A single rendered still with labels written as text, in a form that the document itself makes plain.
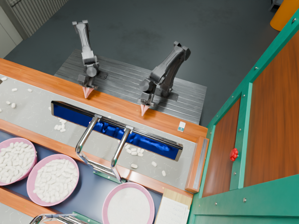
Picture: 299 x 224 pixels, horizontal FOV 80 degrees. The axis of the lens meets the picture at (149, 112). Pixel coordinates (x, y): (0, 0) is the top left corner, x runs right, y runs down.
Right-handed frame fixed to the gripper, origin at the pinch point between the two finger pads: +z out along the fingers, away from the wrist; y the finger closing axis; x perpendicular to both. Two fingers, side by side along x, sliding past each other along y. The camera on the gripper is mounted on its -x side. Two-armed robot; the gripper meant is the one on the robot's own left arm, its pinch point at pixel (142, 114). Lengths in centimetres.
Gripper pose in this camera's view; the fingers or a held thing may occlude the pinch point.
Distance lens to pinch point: 108.8
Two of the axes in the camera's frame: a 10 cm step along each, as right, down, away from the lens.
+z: -2.9, 9.4, 2.0
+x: 1.8, -1.5, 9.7
